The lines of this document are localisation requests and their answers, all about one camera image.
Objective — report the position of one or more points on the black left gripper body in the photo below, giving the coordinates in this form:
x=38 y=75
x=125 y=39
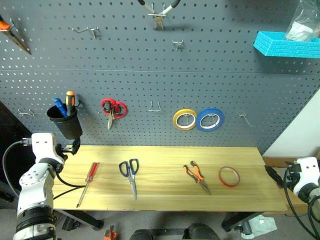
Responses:
x=60 y=150

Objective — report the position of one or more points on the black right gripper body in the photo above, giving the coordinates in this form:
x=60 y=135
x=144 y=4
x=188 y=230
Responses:
x=291 y=175

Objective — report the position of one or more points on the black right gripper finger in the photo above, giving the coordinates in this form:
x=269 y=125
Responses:
x=273 y=175

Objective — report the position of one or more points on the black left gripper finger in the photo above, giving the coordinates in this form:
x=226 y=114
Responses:
x=77 y=143
x=74 y=151

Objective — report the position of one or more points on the red tape roll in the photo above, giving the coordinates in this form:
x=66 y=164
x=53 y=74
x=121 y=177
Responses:
x=220 y=178

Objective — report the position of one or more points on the orange and black pliers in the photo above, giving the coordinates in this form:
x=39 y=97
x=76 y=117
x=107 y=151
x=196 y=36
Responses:
x=197 y=176

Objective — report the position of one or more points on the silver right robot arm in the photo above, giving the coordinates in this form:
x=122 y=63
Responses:
x=315 y=193

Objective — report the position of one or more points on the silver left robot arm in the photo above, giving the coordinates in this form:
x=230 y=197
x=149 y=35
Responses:
x=35 y=180

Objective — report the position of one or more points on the black plastic cup holder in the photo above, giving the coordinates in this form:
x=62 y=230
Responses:
x=67 y=125

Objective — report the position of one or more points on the orange and black screwdriver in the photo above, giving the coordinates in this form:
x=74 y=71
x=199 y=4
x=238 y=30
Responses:
x=70 y=100

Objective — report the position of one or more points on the white crumpled cloth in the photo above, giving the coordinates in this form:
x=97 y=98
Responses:
x=265 y=225

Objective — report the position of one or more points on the silver pegboard hook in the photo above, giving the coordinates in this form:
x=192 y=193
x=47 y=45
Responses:
x=25 y=113
x=212 y=117
x=243 y=117
x=178 y=43
x=157 y=14
x=85 y=29
x=153 y=110
x=185 y=117
x=12 y=23

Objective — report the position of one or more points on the black table leg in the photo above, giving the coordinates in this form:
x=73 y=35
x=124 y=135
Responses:
x=237 y=220
x=85 y=218

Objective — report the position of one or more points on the orange floor clamp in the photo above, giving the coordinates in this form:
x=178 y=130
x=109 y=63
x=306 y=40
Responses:
x=110 y=233

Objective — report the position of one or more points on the dark rounded shape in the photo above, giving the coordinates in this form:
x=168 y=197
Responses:
x=141 y=235
x=202 y=231

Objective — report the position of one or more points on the blue tape roll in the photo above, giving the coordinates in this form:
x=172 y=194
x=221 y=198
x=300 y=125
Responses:
x=198 y=122

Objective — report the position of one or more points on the yellow tape roll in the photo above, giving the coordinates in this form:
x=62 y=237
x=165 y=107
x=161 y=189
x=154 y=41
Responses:
x=174 y=119

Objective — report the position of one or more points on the grey metal pegboard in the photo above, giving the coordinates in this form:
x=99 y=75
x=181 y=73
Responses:
x=150 y=62

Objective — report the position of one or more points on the clear plastic bag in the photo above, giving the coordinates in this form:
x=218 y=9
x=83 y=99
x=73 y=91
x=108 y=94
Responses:
x=300 y=30

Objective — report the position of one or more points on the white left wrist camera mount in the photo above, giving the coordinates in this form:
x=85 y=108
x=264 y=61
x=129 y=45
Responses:
x=43 y=145

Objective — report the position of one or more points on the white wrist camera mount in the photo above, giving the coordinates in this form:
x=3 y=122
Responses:
x=43 y=145
x=308 y=172

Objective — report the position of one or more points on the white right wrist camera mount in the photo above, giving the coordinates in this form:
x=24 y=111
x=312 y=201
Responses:
x=308 y=172

